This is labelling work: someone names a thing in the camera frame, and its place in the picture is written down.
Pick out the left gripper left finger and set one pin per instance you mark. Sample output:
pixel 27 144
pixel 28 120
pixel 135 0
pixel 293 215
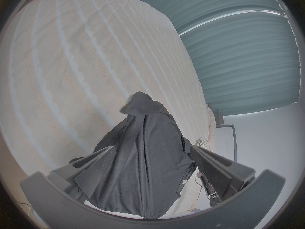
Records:
pixel 78 168

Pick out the grey bedside table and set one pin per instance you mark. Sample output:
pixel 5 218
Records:
pixel 219 117

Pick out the blue-green curtain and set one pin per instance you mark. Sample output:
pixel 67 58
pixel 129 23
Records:
pixel 202 1
pixel 250 68

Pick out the pale pink pillow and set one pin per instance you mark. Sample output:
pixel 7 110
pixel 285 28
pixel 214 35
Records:
pixel 212 127

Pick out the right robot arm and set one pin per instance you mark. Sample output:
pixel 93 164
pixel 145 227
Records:
pixel 211 189

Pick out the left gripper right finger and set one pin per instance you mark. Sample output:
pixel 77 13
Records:
pixel 221 173

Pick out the black trousers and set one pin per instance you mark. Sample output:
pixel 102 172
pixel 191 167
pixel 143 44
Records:
pixel 143 151

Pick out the bed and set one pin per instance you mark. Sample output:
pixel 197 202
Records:
pixel 71 68

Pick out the white printed pyjama top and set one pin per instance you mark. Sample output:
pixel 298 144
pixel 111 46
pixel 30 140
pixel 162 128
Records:
pixel 202 144

